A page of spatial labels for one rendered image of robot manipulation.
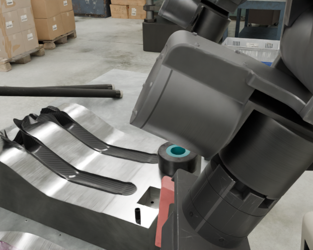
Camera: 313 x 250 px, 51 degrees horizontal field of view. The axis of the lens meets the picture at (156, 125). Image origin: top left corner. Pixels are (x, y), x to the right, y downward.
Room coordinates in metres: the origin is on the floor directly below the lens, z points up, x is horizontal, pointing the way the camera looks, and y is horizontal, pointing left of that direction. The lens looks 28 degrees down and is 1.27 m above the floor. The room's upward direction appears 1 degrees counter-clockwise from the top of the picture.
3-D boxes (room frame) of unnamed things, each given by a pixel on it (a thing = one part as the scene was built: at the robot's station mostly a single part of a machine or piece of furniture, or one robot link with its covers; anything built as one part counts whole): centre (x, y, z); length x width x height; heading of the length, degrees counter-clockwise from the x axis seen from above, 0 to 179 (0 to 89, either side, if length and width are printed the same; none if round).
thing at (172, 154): (0.55, -0.04, 0.91); 0.08 x 0.08 x 0.04
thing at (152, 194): (0.45, 0.01, 0.87); 0.05 x 0.05 x 0.04; 64
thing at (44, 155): (0.59, 0.17, 0.92); 0.35 x 0.16 x 0.09; 64
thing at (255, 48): (3.63, -1.06, 0.28); 0.61 x 0.41 x 0.15; 67
